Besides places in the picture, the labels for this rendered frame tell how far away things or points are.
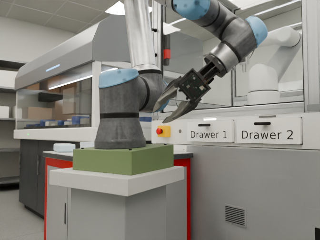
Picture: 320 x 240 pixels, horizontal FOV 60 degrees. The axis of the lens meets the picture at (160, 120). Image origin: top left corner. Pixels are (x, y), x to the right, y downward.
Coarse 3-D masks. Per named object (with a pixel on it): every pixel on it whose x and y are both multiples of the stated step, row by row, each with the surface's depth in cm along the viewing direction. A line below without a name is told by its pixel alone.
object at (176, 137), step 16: (176, 128) 164; (304, 128) 111; (192, 144) 154; (208, 144) 146; (224, 144) 139; (240, 144) 132; (256, 144) 126; (272, 144) 121; (288, 144) 116; (304, 144) 111
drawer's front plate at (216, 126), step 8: (216, 120) 141; (224, 120) 137; (232, 120) 135; (192, 128) 152; (200, 128) 148; (208, 128) 144; (216, 128) 141; (224, 128) 137; (232, 128) 134; (192, 136) 152; (200, 136) 148; (224, 136) 137; (232, 136) 134
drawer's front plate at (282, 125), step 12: (240, 120) 130; (252, 120) 126; (264, 120) 122; (276, 120) 118; (288, 120) 114; (300, 120) 111; (240, 132) 130; (276, 132) 118; (288, 132) 114; (300, 132) 111
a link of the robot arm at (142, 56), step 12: (120, 0) 96; (132, 0) 92; (144, 0) 93; (132, 12) 92; (144, 12) 93; (132, 24) 92; (144, 24) 92; (132, 36) 92; (144, 36) 91; (132, 48) 92; (144, 48) 91; (132, 60) 92; (144, 60) 90; (144, 72) 88; (156, 72) 90; (156, 84) 89; (156, 96) 88; (144, 108) 87
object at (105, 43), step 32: (96, 32) 193; (32, 64) 290; (64, 64) 223; (96, 64) 192; (128, 64) 210; (96, 96) 191; (64, 128) 221; (96, 128) 190; (32, 160) 293; (32, 192) 290
